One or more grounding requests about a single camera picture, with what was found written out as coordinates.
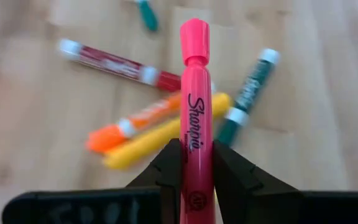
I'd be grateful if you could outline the pink Sharpie highlighter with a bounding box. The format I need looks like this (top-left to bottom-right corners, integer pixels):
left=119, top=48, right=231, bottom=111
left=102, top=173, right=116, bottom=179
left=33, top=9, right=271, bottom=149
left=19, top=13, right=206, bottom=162
left=179, top=17, right=216, bottom=224

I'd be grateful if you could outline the red Expo dry-erase marker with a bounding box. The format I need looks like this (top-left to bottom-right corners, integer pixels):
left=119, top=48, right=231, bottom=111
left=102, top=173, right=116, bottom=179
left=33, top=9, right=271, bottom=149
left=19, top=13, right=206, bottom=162
left=57, top=38, right=183, bottom=93

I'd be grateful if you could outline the green Expo dry-erase marker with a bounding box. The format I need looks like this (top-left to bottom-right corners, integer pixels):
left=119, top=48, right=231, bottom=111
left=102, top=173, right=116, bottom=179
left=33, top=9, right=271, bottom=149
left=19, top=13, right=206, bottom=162
left=216, top=48, right=282, bottom=147
left=135, top=0, right=159, bottom=32

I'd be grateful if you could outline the amber Sharpie highlighter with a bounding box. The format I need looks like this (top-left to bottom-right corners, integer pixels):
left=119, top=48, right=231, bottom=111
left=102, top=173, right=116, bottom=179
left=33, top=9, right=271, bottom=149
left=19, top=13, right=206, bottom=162
left=103, top=92, right=232, bottom=170

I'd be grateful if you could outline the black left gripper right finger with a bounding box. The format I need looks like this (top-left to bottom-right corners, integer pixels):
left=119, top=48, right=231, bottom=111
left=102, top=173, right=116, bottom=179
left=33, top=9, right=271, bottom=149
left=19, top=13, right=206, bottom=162
left=213, top=139, right=304, bottom=224

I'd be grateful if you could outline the orange Expo dry-erase marker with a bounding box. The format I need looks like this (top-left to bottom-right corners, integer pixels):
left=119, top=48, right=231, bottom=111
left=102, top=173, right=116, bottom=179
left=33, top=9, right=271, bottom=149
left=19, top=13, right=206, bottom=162
left=85, top=92, right=183, bottom=154

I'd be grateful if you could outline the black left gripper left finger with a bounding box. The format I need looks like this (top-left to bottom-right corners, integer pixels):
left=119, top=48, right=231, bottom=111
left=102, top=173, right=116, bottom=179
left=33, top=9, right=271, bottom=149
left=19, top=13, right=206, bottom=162
left=126, top=139, right=183, bottom=224

